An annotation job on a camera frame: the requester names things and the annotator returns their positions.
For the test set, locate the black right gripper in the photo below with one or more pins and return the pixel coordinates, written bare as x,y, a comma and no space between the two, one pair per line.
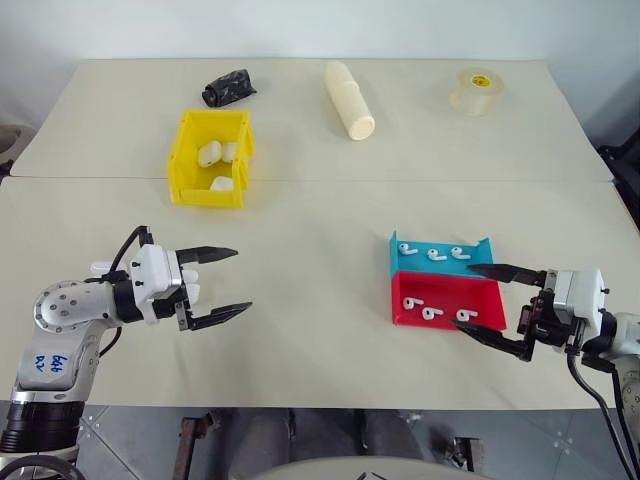
547,325

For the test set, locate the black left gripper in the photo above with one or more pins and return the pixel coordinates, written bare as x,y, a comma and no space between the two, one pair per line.
184,320

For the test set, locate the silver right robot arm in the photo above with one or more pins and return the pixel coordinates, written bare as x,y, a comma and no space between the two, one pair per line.
622,360

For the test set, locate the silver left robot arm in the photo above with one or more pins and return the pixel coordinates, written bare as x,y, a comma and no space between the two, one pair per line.
55,345

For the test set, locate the yellow plastic bin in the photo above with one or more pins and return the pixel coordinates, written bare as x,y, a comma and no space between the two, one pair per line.
185,165

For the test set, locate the red plastic tray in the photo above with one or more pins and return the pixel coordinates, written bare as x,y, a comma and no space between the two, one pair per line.
445,300

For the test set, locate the blue plastic tray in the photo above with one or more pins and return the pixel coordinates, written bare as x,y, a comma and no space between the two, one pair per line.
440,267

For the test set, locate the rusty metal bar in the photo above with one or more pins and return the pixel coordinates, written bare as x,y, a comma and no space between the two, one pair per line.
467,452
192,445

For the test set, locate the black crumpled plastic bag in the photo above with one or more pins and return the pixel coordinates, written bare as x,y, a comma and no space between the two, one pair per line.
229,87

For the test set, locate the translucent adhesive tape roll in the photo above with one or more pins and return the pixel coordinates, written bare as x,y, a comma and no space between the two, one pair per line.
476,95

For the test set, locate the cream plastic cylinder bottle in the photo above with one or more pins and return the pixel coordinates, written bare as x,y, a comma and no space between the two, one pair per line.
347,100

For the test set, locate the grey round background object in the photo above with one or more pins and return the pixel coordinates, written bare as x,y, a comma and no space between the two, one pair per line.
12,140

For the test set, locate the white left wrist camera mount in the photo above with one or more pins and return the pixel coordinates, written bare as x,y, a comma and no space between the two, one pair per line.
150,272

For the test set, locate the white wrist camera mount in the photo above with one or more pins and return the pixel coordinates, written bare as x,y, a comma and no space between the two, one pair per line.
150,272
580,292

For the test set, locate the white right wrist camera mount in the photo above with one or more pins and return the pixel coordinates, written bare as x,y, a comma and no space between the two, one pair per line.
580,292

